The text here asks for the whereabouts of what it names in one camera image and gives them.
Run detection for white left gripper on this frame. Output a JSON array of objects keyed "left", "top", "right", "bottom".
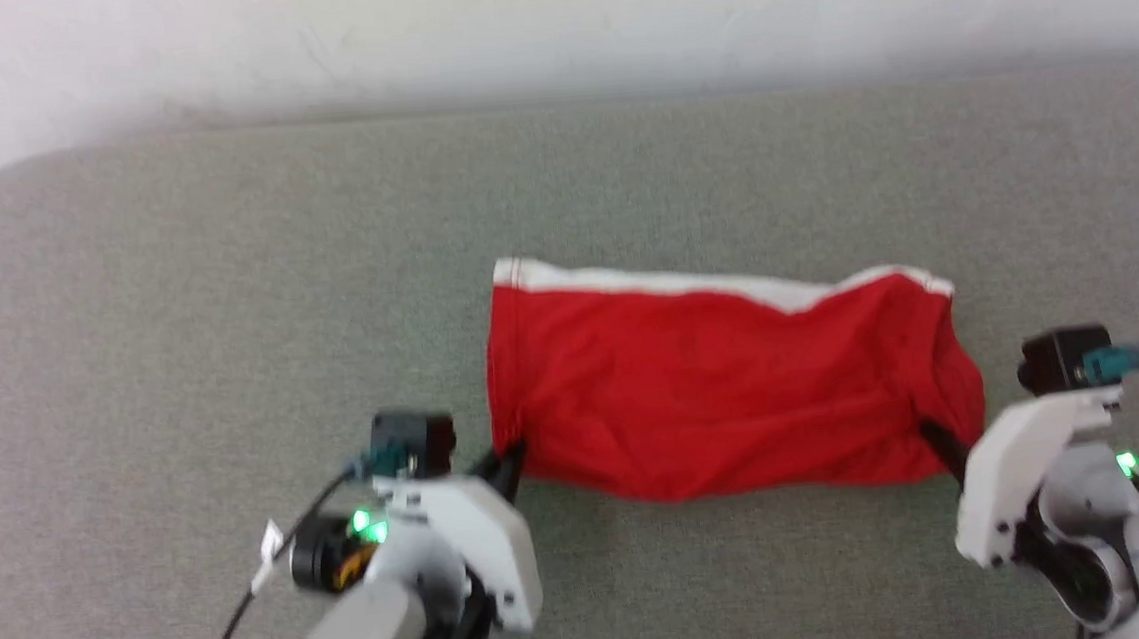
[{"left": 371, "top": 439, "right": 546, "bottom": 639}]

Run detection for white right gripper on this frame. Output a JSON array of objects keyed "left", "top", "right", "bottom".
[{"left": 916, "top": 385, "right": 1136, "bottom": 574}]

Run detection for red shorts with white band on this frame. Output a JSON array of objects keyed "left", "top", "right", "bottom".
[{"left": 478, "top": 225, "right": 992, "bottom": 515}]

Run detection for grey fabric sofa cushion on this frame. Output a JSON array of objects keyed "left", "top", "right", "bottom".
[{"left": 0, "top": 59, "right": 1139, "bottom": 639}]

